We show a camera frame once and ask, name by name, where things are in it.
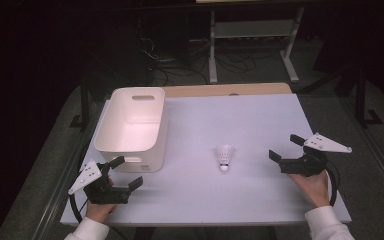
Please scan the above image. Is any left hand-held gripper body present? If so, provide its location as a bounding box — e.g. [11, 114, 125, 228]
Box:
[67, 159, 131, 205]

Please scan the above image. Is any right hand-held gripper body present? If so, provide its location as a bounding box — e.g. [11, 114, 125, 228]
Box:
[279, 132, 353, 178]

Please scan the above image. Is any white plastic storage bin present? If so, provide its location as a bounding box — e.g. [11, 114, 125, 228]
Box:
[93, 86, 169, 174]

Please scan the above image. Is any white shuttlecock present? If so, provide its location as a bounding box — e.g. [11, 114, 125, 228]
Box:
[216, 144, 235, 173]

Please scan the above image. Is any person's left hand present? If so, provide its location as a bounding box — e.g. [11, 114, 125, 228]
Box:
[85, 178, 118, 224]

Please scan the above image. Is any person's right hand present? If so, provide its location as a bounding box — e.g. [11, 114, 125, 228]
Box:
[288, 170, 332, 209]

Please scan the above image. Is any black metal stand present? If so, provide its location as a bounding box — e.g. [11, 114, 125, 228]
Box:
[353, 66, 384, 129]

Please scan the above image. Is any wooden board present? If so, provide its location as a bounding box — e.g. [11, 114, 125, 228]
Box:
[162, 82, 293, 99]

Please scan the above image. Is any white metal shelf stand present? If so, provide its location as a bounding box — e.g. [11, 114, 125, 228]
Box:
[207, 5, 306, 84]

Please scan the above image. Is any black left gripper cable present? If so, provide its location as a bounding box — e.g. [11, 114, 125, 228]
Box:
[68, 193, 90, 224]

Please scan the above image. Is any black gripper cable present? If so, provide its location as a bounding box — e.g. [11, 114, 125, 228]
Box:
[68, 193, 90, 224]
[324, 161, 342, 207]

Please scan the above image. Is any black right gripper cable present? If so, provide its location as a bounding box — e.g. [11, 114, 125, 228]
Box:
[324, 161, 342, 207]

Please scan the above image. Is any bundle of floor cables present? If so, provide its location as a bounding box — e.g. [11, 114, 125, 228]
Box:
[136, 19, 281, 87]

